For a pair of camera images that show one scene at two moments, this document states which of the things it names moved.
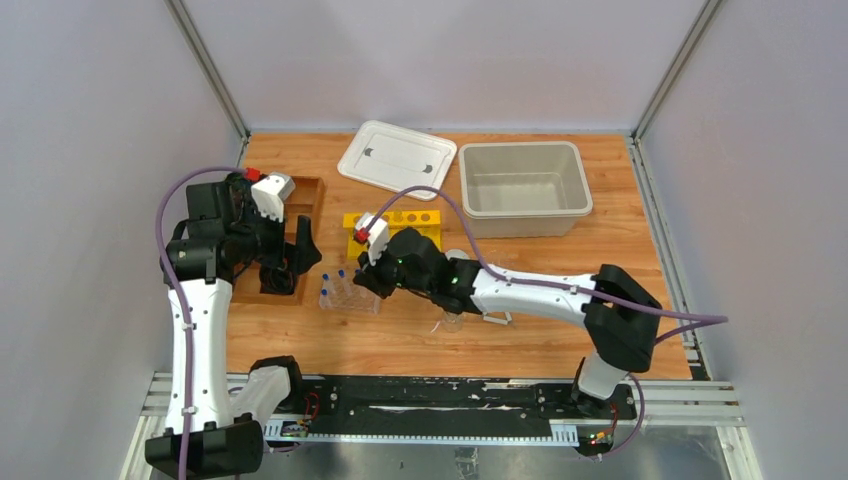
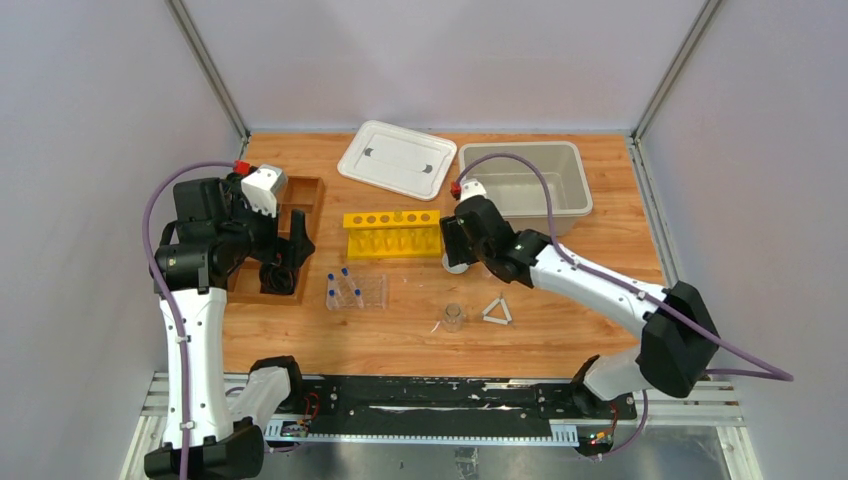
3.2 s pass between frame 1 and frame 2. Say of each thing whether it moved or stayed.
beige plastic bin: stayed
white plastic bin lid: stayed
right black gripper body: moved
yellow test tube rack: stayed
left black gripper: stayed
